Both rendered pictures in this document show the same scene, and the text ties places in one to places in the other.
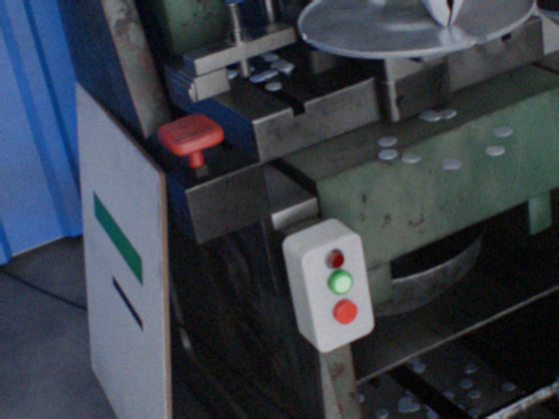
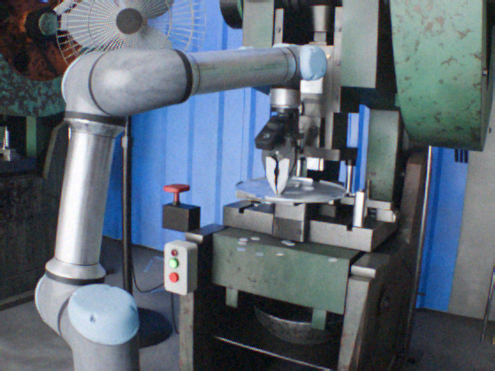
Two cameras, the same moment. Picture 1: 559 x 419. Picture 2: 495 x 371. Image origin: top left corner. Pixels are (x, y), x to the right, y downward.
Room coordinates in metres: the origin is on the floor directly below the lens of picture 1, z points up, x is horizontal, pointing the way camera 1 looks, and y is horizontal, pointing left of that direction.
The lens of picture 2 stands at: (0.40, -1.13, 1.00)
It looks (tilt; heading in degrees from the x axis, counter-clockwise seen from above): 10 degrees down; 52
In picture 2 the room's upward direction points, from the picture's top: 3 degrees clockwise
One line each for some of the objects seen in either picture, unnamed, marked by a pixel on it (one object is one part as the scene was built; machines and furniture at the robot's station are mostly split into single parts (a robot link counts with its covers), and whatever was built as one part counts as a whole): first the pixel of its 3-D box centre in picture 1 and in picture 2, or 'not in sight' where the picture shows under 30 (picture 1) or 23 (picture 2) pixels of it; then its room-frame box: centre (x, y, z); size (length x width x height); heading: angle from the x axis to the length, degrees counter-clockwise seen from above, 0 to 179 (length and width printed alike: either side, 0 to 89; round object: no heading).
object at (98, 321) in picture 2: not in sight; (102, 329); (0.68, -0.40, 0.62); 0.13 x 0.12 x 0.14; 95
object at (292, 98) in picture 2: not in sight; (284, 99); (1.22, -0.22, 1.02); 0.08 x 0.08 x 0.05
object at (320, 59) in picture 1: (343, 29); (315, 202); (1.45, -0.13, 0.72); 0.20 x 0.16 x 0.03; 112
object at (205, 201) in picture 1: (228, 233); (180, 234); (1.12, 0.07, 0.62); 0.10 x 0.06 x 0.20; 112
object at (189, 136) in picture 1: (195, 158); (176, 198); (1.11, 0.09, 0.72); 0.07 x 0.06 x 0.08; 22
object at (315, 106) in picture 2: not in sight; (316, 94); (1.41, -0.15, 1.04); 0.17 x 0.15 x 0.30; 22
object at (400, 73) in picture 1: (415, 61); (289, 214); (1.29, -0.20, 0.72); 0.25 x 0.14 x 0.14; 22
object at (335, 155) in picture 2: not in sight; (318, 155); (1.45, -0.13, 0.86); 0.20 x 0.16 x 0.05; 112
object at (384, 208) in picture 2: not in sight; (370, 198); (1.51, -0.29, 0.76); 0.17 x 0.06 x 0.10; 112
